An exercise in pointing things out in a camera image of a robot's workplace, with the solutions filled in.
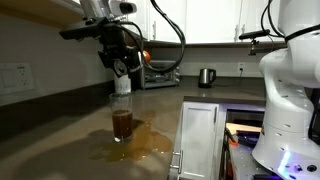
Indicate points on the white wall outlet plate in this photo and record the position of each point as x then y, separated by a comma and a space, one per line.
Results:
15, 78

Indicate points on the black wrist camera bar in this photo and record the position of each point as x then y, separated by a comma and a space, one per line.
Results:
81, 30

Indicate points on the small white wall outlet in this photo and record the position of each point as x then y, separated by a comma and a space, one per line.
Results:
241, 67

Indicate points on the wooden board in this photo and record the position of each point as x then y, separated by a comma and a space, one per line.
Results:
243, 127

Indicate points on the brown spilled drink puddle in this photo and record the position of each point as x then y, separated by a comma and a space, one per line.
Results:
150, 143

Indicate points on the steel electric kettle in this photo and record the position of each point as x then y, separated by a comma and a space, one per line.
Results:
206, 78

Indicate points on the black and orange clamp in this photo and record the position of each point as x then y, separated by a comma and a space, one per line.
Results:
231, 138

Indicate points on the black camera on stand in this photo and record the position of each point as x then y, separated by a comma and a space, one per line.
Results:
255, 34

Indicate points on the tall clear glass cup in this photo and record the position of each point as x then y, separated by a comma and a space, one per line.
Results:
121, 103

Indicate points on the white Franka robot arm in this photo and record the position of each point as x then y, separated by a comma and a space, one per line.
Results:
290, 100

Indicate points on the small brown glass cup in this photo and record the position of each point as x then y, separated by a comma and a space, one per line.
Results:
122, 125

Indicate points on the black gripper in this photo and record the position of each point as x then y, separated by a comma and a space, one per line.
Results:
115, 41

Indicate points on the silver toaster oven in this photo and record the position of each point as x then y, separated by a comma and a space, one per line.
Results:
163, 78

